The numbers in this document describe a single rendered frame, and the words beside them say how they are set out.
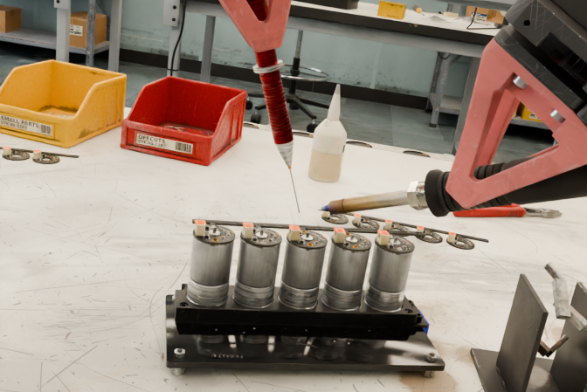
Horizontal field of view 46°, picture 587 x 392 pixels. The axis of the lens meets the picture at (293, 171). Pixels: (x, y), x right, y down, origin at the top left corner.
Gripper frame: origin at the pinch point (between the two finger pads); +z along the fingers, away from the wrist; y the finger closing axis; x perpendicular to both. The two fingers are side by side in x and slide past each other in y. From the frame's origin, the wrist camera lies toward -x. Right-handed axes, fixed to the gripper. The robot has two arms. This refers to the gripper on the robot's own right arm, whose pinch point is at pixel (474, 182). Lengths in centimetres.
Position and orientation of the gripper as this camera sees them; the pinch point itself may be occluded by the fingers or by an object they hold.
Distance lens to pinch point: 35.4
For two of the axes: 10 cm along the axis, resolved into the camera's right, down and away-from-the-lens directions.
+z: -5.2, 6.8, 5.2
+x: 6.5, 7.1, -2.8
